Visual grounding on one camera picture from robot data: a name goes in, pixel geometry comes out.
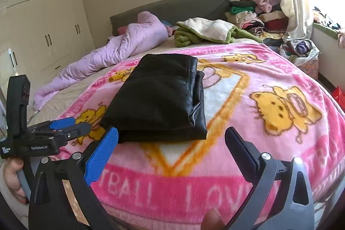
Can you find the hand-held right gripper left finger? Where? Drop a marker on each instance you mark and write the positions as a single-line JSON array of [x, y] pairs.
[[102, 154]]

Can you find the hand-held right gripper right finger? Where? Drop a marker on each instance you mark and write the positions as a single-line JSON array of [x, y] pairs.
[[241, 151]]

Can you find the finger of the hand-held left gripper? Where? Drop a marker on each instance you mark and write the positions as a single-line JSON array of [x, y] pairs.
[[62, 123], [78, 131]]

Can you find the black leather jacket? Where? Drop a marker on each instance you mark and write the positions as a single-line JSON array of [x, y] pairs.
[[156, 100]]

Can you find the person's left forearm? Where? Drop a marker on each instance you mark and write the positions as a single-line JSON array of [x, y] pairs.
[[6, 200]]

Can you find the plastic bag of clothes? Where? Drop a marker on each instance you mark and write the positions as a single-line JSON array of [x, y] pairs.
[[299, 49]]

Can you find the pile of folded clothes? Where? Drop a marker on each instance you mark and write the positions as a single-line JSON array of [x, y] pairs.
[[253, 17]]

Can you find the person's left hand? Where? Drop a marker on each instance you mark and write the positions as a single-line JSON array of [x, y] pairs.
[[12, 176]]

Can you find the pink printed blanket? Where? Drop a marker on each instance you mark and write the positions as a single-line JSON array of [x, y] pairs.
[[242, 151]]

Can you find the white wardrobe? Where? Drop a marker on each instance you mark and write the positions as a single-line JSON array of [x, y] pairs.
[[40, 30]]

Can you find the patterned storage box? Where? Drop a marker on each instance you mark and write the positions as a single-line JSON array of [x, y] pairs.
[[310, 69]]

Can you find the pink pillow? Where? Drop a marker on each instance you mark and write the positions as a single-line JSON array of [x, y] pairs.
[[122, 30]]

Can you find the red bag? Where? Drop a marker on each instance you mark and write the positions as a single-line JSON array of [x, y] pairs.
[[339, 98]]

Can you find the green and cream fleece garment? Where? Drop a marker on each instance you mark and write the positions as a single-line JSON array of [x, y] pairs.
[[207, 30]]

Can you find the grey headboard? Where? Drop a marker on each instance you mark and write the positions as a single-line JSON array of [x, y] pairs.
[[175, 7]]

